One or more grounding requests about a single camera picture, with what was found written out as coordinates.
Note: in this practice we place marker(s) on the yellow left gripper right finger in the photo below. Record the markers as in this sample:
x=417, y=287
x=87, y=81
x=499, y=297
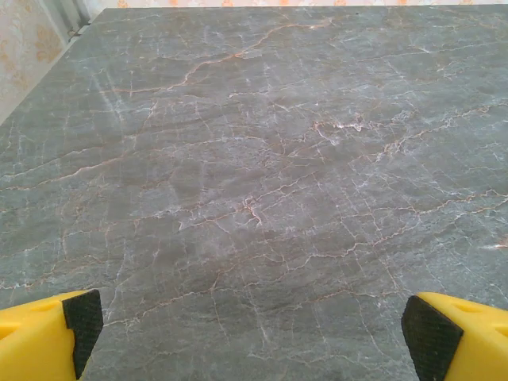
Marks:
x=476, y=341

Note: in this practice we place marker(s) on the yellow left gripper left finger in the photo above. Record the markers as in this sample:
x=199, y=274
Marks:
x=31, y=341

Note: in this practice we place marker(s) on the aluminium frame post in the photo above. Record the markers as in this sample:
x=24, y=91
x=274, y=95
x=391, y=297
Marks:
x=73, y=16

